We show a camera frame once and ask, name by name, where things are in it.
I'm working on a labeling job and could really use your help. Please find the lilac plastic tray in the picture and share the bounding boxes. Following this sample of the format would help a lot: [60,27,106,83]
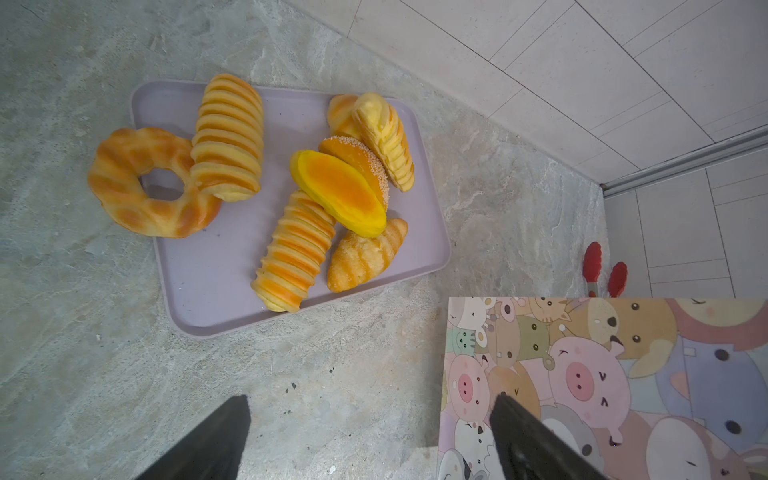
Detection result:
[154,86,451,339]

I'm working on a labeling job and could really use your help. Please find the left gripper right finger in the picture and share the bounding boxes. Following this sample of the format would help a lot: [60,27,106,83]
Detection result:
[489,393,605,479]

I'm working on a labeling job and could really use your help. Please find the orange oval fake bread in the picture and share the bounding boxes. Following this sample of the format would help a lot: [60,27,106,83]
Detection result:
[290,150,387,238]

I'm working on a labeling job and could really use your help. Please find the twisted fake bread top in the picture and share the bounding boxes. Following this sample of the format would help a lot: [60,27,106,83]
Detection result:
[326,92,415,192]

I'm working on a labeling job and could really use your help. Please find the striped spiral fake bread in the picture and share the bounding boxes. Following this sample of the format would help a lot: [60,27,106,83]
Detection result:
[251,190,336,313]

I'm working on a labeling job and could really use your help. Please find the ring shaped fake bread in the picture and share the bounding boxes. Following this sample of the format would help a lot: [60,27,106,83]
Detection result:
[87,127,222,239]

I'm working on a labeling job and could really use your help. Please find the striped fake bread left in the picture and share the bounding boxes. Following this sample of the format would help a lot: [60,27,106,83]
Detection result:
[190,73,264,203]

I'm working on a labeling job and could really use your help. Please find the red metal tongs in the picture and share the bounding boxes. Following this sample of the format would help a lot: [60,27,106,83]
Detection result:
[581,241,629,299]

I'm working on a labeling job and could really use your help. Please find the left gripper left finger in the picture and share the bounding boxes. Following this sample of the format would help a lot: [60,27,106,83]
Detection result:
[137,395,251,480]

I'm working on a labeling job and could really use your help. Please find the fake croissant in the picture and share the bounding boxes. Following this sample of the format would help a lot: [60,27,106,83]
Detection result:
[327,218,409,293]

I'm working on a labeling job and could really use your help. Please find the white cartoon paper bag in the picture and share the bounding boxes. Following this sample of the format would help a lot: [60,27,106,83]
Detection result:
[438,297,767,479]

